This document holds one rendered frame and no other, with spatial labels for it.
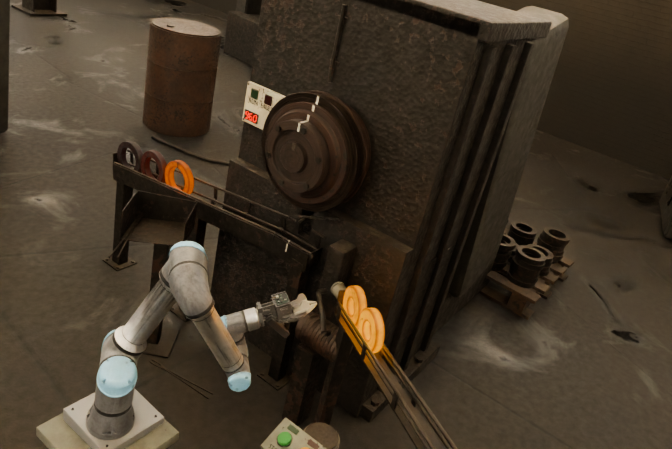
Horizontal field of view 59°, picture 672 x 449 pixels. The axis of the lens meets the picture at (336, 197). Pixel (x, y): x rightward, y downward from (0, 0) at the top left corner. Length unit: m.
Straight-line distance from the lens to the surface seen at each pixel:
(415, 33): 2.19
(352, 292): 2.19
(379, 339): 2.03
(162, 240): 2.60
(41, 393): 2.80
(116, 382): 2.02
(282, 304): 2.07
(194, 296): 1.82
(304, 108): 2.27
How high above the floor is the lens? 1.96
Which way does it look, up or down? 25 degrees down
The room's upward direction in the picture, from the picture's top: 13 degrees clockwise
